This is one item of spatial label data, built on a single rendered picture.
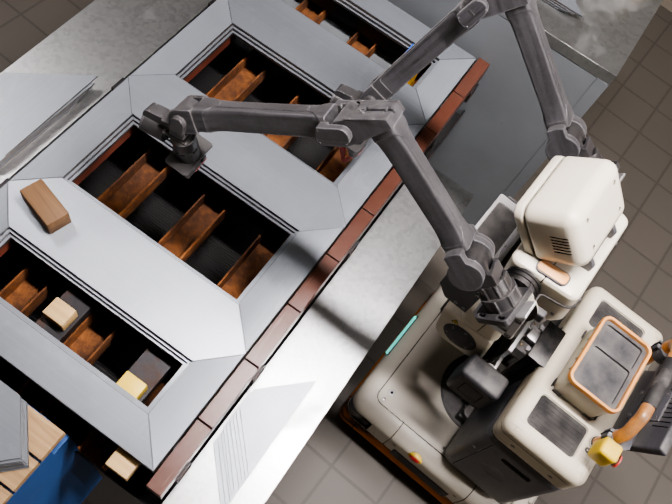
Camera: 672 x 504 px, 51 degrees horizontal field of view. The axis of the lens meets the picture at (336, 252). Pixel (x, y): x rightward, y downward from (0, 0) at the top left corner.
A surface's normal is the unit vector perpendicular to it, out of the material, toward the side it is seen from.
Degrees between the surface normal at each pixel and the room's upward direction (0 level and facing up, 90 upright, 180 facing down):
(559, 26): 0
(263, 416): 0
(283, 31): 0
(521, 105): 90
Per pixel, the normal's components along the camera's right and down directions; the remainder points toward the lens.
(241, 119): -0.40, 0.60
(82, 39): 0.19, -0.42
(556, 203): -0.38, -0.73
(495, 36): -0.54, 0.71
